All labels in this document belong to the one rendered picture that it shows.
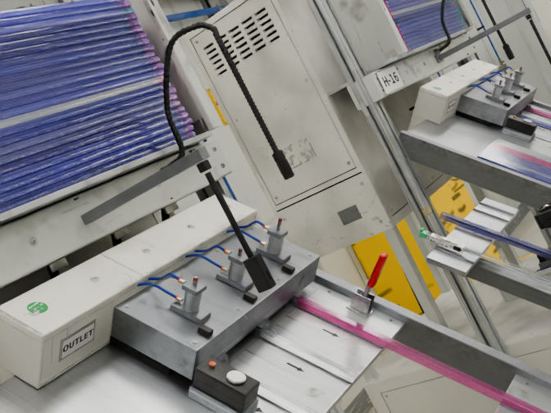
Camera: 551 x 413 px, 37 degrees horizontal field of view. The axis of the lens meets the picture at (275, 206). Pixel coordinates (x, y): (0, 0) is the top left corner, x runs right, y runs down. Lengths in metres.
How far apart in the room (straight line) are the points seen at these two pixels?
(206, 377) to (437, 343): 0.42
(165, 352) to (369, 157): 1.21
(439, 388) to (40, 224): 1.43
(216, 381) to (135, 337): 0.14
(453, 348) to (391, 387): 1.06
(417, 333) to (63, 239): 0.56
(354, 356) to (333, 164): 1.03
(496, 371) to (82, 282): 0.62
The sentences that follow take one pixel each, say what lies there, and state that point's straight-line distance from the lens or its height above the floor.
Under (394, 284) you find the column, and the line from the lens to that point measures 4.41.
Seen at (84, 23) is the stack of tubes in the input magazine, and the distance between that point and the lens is 1.29.
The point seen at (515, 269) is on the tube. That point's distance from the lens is 1.41.
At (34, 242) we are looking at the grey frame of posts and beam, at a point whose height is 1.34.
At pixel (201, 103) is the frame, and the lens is 1.37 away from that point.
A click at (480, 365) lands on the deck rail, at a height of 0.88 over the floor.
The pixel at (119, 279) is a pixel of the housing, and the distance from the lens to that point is 1.11.
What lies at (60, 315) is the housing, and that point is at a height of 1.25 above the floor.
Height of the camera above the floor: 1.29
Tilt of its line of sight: 3 degrees down
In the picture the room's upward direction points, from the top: 27 degrees counter-clockwise
